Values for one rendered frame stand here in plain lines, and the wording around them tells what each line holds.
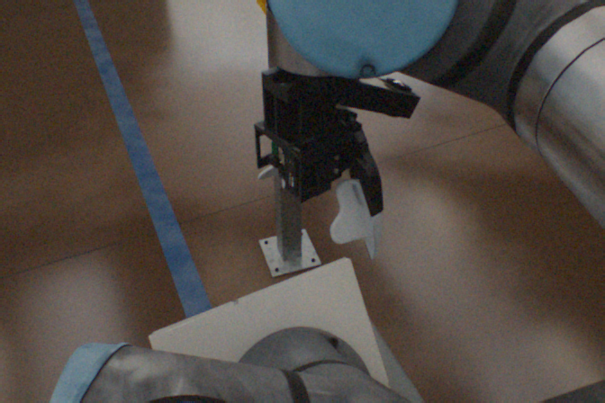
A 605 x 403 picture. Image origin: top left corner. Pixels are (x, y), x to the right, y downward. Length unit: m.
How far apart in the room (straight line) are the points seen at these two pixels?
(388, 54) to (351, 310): 0.46
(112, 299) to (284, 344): 1.51
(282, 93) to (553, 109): 0.23
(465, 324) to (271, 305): 1.40
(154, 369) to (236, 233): 1.80
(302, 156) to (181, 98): 2.61
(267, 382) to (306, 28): 0.28
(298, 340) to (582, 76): 0.45
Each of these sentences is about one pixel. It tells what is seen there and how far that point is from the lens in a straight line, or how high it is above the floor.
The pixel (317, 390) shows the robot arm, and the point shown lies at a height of 1.19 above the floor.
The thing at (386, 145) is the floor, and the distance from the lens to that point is 2.66.
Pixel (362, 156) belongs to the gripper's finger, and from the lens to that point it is 0.50.
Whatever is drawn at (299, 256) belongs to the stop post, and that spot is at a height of 0.01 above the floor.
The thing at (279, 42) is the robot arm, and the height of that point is 1.40.
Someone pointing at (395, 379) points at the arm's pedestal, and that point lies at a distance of 0.85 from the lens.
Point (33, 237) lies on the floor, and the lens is 2.43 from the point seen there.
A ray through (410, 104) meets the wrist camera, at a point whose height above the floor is 1.30.
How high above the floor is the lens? 1.60
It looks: 44 degrees down
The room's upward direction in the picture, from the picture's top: straight up
